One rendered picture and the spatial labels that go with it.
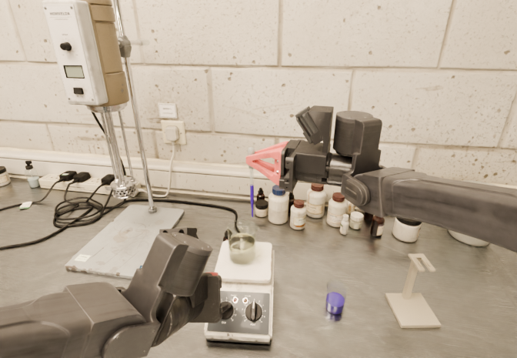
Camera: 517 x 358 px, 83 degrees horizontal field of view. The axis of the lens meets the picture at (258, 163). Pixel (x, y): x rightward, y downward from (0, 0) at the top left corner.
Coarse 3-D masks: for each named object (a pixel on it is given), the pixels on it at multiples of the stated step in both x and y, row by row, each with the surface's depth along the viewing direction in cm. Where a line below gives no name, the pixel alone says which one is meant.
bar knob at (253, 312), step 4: (252, 304) 56; (256, 304) 57; (248, 308) 57; (252, 308) 55; (256, 308) 57; (260, 308) 57; (248, 312) 56; (252, 312) 55; (256, 312) 56; (260, 312) 56; (248, 316) 56; (252, 316) 55; (256, 316) 56; (260, 316) 56; (252, 320) 55; (256, 320) 55
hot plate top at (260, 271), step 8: (224, 248) 68; (256, 248) 68; (264, 248) 68; (224, 256) 65; (256, 256) 65; (264, 256) 65; (216, 264) 63; (224, 264) 63; (232, 264) 63; (256, 264) 63; (264, 264) 63; (216, 272) 61; (224, 272) 61; (232, 272) 61; (240, 272) 61; (248, 272) 61; (256, 272) 61; (264, 272) 61; (224, 280) 59; (232, 280) 59; (240, 280) 59; (248, 280) 59; (256, 280) 59; (264, 280) 59
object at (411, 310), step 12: (420, 264) 57; (408, 276) 62; (408, 288) 63; (396, 300) 64; (408, 300) 64; (420, 300) 64; (396, 312) 61; (408, 312) 61; (420, 312) 61; (432, 312) 61; (408, 324) 59; (420, 324) 59; (432, 324) 59
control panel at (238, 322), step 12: (228, 300) 58; (240, 300) 58; (252, 300) 58; (264, 300) 58; (240, 312) 57; (264, 312) 57; (216, 324) 56; (228, 324) 55; (240, 324) 55; (252, 324) 55; (264, 324) 55
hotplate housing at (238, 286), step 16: (272, 256) 68; (272, 272) 64; (224, 288) 59; (240, 288) 59; (256, 288) 59; (272, 288) 60; (272, 304) 58; (208, 336) 55; (224, 336) 55; (240, 336) 55; (256, 336) 54
